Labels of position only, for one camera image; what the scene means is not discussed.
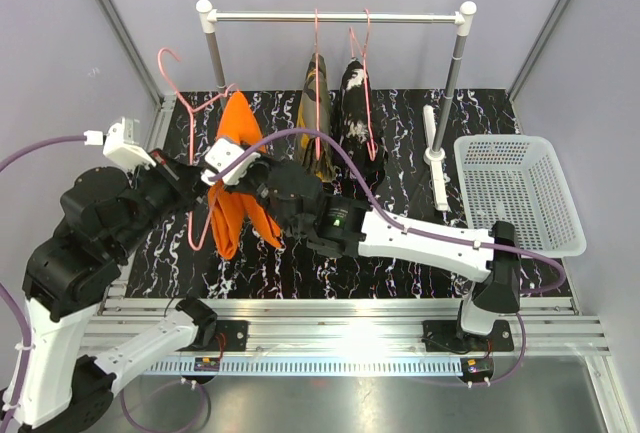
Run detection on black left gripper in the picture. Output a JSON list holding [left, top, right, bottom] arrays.
[[111, 146, 214, 259]]

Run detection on orange trousers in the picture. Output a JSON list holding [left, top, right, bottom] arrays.
[[203, 91, 281, 260]]

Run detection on camouflage olive yellow trousers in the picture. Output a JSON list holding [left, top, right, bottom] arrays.
[[294, 54, 336, 183]]

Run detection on pink wire hanger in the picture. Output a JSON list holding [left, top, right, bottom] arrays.
[[156, 47, 235, 252], [314, 8, 322, 161], [349, 8, 377, 161]]

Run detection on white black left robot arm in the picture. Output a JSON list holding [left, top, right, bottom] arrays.
[[2, 149, 217, 432]]

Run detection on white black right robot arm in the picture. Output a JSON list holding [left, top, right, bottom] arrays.
[[205, 145, 520, 351]]

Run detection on black white patterned trousers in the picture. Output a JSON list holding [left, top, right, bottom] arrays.
[[335, 57, 387, 185]]

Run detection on white metal clothes rack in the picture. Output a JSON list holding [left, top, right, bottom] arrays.
[[195, 0, 477, 212]]

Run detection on white plastic laundry basket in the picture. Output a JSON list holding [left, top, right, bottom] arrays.
[[454, 134, 586, 258]]

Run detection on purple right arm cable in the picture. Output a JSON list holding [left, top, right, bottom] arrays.
[[219, 127, 569, 387]]

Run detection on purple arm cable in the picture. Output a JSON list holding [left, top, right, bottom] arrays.
[[0, 135, 209, 429], [219, 127, 569, 387]]

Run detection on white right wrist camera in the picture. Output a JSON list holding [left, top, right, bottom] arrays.
[[201, 137, 262, 187]]

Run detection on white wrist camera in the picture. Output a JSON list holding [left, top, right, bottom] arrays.
[[201, 137, 262, 187], [83, 117, 156, 171]]

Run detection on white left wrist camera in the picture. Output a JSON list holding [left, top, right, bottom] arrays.
[[83, 117, 156, 171]]

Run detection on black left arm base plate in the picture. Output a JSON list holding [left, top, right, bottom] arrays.
[[202, 319, 249, 353]]

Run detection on white slotted cable duct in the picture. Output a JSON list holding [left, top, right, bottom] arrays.
[[145, 356, 462, 377]]

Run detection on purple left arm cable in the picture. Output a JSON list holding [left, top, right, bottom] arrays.
[[0, 135, 209, 429]]

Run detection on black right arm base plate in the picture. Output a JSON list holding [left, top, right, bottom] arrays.
[[422, 320, 515, 355]]

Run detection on aluminium extrusion rail frame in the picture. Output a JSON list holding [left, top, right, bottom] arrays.
[[47, 92, 631, 433]]

